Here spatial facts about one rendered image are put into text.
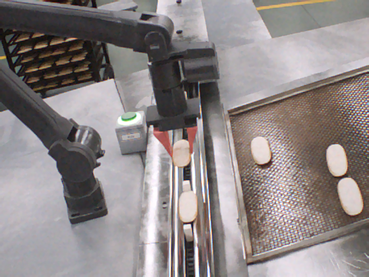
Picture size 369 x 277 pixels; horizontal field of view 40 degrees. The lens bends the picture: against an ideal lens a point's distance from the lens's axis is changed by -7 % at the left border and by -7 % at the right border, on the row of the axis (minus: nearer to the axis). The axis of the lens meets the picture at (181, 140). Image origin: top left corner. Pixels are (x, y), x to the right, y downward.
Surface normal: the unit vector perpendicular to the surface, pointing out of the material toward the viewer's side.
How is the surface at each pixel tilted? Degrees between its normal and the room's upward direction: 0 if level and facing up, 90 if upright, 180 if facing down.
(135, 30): 87
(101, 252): 0
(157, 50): 90
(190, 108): 0
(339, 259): 10
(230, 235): 0
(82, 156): 90
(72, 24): 87
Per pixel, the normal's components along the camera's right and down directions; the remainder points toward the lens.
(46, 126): -0.12, 0.39
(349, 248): -0.35, -0.81
